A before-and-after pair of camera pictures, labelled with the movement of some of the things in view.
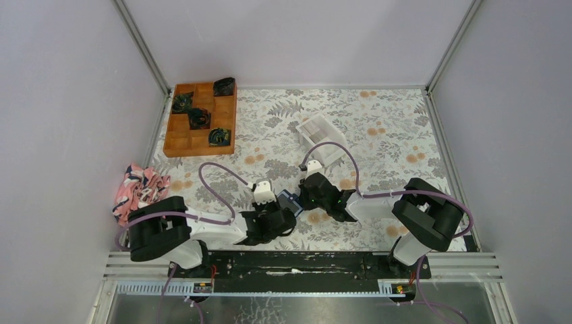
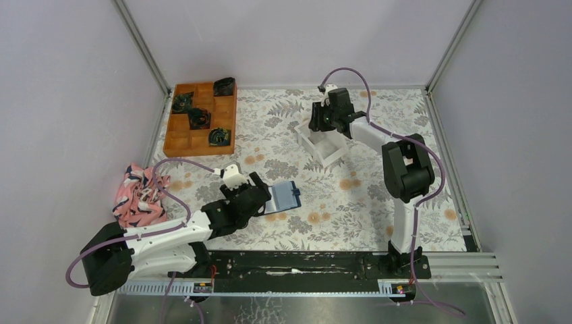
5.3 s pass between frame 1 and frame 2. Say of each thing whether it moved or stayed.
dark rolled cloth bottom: stayed
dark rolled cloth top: stayed
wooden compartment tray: stayed
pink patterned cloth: stayed
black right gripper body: moved
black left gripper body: moved
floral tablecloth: stayed
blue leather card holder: moved
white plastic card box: stayed
